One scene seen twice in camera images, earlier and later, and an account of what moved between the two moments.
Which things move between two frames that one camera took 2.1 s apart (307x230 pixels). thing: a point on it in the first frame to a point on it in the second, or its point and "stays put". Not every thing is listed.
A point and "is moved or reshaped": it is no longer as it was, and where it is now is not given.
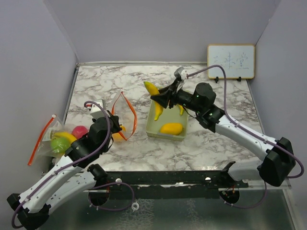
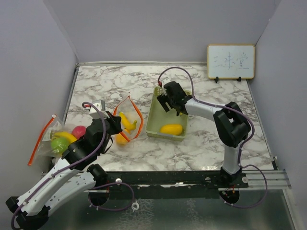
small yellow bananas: (153, 90) to (127, 125)
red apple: (78, 131) stays put
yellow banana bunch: (66, 134) stays put
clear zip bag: (123, 111) is moved or reshaped
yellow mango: (171, 128) stays put
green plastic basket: (168, 116) stays put
